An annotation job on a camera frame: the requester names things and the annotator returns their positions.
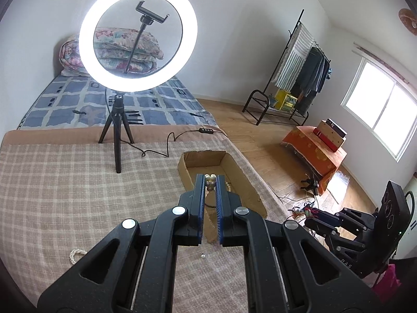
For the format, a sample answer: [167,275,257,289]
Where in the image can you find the pink cloth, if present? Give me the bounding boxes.
[372,263,402,304]

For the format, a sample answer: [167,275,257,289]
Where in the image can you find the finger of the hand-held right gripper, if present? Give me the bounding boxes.
[304,207,378,237]
[324,231,367,268]

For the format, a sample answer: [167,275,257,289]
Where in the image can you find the dark red box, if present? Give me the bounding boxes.
[313,127,340,152]

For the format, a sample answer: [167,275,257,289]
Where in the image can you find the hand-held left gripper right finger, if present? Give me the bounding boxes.
[216,175,382,313]

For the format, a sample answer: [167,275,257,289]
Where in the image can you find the striped towel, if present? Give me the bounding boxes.
[271,24,314,89]

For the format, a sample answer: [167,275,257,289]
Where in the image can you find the blue checked bed sheet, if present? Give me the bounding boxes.
[17,74,219,131]

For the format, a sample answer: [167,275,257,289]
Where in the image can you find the tangle of floor cables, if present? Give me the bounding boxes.
[279,195,319,218]

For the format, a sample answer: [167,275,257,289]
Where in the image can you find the dark flat book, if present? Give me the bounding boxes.
[325,118,348,138]

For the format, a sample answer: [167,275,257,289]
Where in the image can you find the dark hanging clothes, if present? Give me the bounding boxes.
[290,46,330,113]

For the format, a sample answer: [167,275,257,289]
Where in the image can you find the black clothes rack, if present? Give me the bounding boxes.
[242,9,332,127]

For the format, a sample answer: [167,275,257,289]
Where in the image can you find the clear plastic bag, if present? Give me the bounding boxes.
[327,170,351,203]

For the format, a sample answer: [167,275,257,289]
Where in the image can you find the round ceiling lamp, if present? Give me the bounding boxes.
[398,8,417,35]

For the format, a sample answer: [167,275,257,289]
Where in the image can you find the cardboard box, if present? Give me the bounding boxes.
[177,149,268,246]

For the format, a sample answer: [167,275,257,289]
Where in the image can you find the white pearl necklace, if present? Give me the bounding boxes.
[69,248,88,266]

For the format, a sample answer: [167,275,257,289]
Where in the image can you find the black phone holder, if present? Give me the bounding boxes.
[125,1,170,76]

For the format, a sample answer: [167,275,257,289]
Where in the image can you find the yellow box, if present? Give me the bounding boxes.
[274,89,298,112]

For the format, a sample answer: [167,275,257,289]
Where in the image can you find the white framed window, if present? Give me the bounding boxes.
[341,57,417,162]

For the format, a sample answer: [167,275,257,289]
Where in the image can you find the cream bead bracelet red string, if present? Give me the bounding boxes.
[204,173,232,194]

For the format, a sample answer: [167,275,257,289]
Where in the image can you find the black clamp stand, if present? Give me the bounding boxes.
[301,177,322,197]

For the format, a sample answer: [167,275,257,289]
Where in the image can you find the black tripod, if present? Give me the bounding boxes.
[98,92,135,174]

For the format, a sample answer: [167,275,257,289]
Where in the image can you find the white ring light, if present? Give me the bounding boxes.
[79,0,198,93]

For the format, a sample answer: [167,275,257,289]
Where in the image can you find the black ring light cable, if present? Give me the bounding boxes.
[132,127,229,158]

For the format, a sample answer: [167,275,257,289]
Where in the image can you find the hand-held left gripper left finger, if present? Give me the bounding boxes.
[37,173,206,313]

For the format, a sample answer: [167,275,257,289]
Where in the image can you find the orange cloth covered table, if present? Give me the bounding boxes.
[281,125,348,197]

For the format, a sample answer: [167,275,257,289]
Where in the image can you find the folded floral quilt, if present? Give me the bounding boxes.
[58,27,165,78]

